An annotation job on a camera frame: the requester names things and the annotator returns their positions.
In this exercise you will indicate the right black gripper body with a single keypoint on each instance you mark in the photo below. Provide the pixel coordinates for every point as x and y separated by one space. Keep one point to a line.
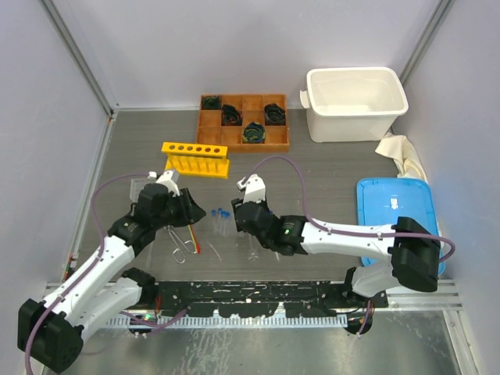
265 241

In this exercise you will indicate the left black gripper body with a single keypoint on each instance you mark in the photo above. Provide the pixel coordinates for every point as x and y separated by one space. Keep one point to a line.
173 216

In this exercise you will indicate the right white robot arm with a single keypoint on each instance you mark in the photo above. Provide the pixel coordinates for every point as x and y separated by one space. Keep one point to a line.
406 254

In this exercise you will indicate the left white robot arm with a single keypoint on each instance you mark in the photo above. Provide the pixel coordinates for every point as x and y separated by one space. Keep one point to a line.
53 331

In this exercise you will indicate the blue capped test tube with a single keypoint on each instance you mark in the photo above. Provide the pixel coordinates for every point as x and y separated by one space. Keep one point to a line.
215 220
225 219
220 209

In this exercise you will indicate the clear well plate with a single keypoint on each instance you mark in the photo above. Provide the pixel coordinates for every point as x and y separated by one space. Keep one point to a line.
136 186

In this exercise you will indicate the clear glass stirring rod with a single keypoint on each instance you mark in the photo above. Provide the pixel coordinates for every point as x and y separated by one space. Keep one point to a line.
214 250

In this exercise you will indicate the red yellow stick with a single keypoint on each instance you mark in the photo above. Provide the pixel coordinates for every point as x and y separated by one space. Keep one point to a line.
194 239

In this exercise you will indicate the metal test tube holder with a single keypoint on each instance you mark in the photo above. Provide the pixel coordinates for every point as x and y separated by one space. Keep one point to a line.
181 248

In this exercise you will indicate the yellow test tube rack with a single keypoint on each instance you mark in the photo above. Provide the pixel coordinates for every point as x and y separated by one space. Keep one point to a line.
197 160

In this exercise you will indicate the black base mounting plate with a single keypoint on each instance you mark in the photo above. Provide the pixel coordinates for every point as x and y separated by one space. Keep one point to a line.
299 298

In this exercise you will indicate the wooden compartment tray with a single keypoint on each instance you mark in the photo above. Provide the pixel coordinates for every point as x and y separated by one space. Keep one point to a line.
210 130

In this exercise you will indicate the rolled tie orange pattern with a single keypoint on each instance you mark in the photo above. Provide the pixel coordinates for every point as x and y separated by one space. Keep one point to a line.
231 116

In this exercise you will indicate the rolled tie blue pattern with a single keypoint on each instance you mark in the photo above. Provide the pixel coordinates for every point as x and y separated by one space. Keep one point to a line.
274 115

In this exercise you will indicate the rolled tie top left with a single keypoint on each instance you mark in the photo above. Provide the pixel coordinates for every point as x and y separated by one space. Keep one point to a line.
211 102

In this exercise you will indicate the blue plastic lid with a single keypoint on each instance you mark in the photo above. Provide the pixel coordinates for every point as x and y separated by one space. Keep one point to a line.
382 200

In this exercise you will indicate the white plastic tub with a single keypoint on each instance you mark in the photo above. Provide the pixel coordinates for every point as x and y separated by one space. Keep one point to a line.
352 103

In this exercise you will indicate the cream cloth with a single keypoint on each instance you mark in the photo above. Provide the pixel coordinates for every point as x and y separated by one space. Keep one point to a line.
401 151

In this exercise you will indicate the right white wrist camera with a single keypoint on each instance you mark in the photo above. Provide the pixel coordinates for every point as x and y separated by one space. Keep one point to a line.
253 188

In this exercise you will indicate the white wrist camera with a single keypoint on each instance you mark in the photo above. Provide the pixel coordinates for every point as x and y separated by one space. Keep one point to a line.
253 188
168 179

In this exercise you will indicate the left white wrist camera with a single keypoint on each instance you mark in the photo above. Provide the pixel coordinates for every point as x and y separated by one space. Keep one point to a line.
168 179

